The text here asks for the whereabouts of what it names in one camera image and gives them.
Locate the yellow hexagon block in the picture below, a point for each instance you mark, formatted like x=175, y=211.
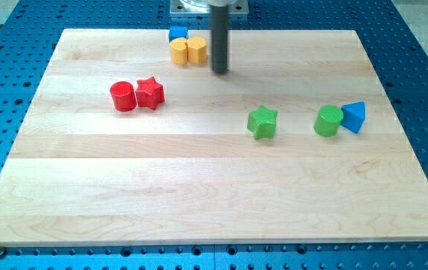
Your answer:
x=197, y=50

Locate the blue triangle block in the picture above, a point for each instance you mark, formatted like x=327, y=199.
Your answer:
x=354, y=116

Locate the light wooden board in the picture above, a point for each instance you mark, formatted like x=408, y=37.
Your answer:
x=82, y=173

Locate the green star block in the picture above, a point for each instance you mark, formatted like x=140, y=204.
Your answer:
x=262, y=122

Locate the red star block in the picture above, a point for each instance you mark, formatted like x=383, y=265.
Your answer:
x=149, y=93

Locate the yellow heart block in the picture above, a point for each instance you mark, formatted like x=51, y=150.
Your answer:
x=179, y=51

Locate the red cylinder block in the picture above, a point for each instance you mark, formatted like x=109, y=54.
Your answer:
x=123, y=96

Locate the blue cube block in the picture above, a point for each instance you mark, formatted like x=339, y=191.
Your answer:
x=177, y=32

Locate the green cylinder block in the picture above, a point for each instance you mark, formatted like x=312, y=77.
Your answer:
x=328, y=120

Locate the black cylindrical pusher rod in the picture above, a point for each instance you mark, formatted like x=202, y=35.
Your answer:
x=218, y=21

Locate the silver robot mounting plate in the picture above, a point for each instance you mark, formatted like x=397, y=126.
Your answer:
x=184, y=8

